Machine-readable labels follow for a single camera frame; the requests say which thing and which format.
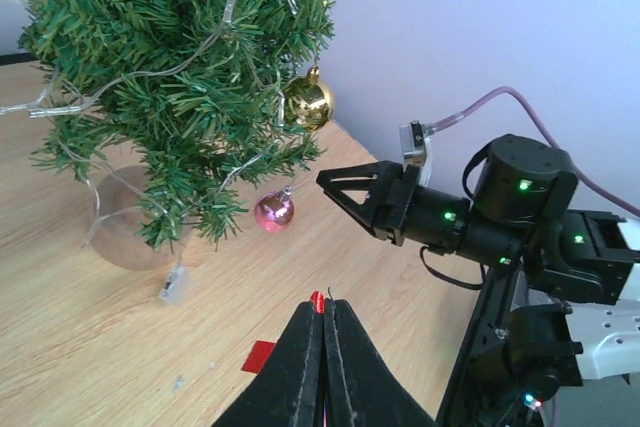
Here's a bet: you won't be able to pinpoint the pink bauble ornament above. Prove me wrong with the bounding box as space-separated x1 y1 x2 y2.
254 185 295 233

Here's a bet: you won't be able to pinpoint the small green christmas tree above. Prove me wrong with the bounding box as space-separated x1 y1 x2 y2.
17 0 336 273

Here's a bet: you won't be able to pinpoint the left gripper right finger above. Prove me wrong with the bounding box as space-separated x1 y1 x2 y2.
324 299 435 427

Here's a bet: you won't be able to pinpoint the gold bauble ornament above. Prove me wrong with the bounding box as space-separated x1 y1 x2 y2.
283 64 335 132

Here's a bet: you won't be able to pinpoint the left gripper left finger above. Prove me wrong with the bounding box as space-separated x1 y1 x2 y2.
213 320 324 427

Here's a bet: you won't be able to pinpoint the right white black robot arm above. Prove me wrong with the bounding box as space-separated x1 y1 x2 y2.
317 134 639 426

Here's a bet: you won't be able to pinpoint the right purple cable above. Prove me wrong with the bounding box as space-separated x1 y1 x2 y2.
424 85 640 221

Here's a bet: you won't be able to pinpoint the red ribbon bow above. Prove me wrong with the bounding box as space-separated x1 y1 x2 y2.
241 290 326 376

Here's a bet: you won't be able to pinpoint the clear led string lights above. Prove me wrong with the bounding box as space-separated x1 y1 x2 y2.
0 0 306 308

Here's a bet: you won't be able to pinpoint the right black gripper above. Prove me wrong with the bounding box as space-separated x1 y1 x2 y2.
316 161 470 250

